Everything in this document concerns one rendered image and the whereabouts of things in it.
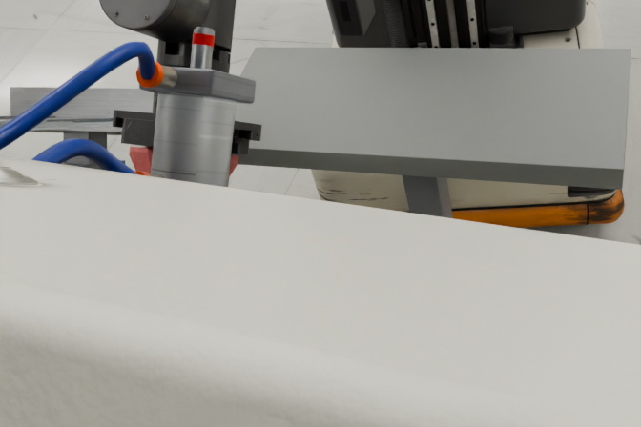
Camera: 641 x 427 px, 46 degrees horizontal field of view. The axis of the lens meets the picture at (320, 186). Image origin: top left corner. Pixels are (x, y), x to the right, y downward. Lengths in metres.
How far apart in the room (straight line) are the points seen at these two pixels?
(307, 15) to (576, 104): 1.49
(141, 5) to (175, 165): 0.33
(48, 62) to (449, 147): 1.92
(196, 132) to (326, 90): 0.99
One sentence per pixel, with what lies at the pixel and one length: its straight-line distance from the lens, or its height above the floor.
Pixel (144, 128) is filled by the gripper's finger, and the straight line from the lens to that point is 0.60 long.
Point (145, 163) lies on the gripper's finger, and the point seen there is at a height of 0.97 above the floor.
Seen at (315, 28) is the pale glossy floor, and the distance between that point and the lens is 2.41.
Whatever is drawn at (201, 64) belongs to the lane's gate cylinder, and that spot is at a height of 1.22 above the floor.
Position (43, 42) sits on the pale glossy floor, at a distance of 2.88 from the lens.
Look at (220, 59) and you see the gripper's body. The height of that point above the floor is 1.01.
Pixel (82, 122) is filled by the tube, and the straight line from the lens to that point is 0.86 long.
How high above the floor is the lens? 1.34
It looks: 45 degrees down
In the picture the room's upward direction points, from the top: 18 degrees counter-clockwise
